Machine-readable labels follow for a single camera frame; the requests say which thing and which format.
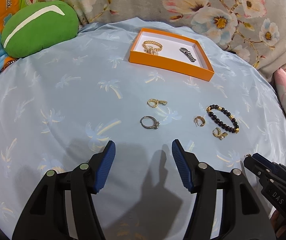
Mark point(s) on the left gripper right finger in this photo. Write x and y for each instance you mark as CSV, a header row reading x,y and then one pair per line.
x,y
243,215

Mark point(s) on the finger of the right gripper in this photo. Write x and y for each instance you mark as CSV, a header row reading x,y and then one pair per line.
x,y
258,164

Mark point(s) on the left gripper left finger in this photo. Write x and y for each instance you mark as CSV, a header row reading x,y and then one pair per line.
x,y
45,215

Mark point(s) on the gold huggie earring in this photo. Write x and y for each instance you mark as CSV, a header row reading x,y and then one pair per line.
x,y
199,121

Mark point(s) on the gold hoop earring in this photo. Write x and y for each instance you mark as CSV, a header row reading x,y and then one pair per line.
x,y
153,103

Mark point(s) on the orange jewelry tray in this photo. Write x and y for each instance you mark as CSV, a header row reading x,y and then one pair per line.
x,y
160,49

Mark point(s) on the light blue palm cloth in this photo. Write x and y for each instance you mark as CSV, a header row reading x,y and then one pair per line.
x,y
62,105

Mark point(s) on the grey floral blanket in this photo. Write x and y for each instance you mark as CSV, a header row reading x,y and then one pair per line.
x,y
255,30

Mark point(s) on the green plush cushion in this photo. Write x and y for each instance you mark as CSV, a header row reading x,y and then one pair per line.
x,y
39,26

